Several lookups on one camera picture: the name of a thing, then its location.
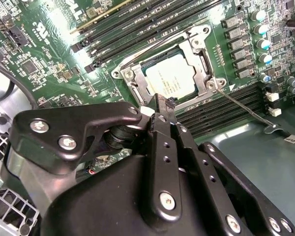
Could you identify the CPU with silver top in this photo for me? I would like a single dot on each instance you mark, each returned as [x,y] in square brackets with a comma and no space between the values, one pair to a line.
[172,73]

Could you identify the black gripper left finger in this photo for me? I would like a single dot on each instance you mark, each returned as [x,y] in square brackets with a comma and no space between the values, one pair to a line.
[93,115]

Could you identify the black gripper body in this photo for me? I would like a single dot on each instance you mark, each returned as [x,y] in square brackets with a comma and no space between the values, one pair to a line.
[100,196]

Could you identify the metal socket cover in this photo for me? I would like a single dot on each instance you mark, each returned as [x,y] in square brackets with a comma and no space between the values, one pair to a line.
[140,79]

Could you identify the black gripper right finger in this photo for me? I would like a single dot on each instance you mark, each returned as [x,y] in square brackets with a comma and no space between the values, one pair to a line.
[209,169]

